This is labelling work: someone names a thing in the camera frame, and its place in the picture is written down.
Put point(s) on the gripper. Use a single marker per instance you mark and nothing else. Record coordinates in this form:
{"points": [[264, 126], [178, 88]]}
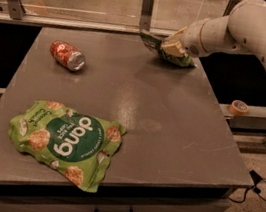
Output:
{"points": [[191, 40]]}

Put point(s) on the green jalapeno chip bag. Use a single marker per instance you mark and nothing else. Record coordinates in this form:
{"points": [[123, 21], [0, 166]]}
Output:
{"points": [[153, 43]]}

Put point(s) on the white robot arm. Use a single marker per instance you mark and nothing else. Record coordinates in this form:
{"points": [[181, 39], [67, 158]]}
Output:
{"points": [[242, 31]]}

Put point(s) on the red coke can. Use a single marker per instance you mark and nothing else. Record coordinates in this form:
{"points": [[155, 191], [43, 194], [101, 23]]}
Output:
{"points": [[67, 55]]}

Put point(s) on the green dang rice chips bag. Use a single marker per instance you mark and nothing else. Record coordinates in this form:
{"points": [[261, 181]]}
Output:
{"points": [[78, 146]]}

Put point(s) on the orange tape roll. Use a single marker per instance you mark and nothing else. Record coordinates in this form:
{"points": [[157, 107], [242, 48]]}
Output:
{"points": [[239, 108]]}

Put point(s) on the middle metal bracket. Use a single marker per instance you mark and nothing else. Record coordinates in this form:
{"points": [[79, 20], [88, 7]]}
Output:
{"points": [[146, 14]]}

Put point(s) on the right metal bracket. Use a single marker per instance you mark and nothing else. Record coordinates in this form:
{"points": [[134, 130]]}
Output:
{"points": [[230, 5]]}

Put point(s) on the metal barrier rail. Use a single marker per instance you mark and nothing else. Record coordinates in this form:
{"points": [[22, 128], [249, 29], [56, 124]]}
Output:
{"points": [[85, 25]]}

